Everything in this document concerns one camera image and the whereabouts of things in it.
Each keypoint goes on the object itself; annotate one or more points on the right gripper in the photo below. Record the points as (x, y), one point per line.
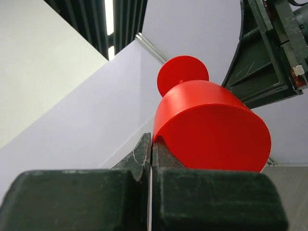
(271, 59)

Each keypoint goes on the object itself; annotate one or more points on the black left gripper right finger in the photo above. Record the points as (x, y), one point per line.
(186, 199)

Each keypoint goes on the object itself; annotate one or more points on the red plastic wine glass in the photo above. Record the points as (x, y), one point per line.
(203, 124)

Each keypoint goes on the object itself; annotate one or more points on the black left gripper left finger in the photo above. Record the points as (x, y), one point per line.
(114, 199)

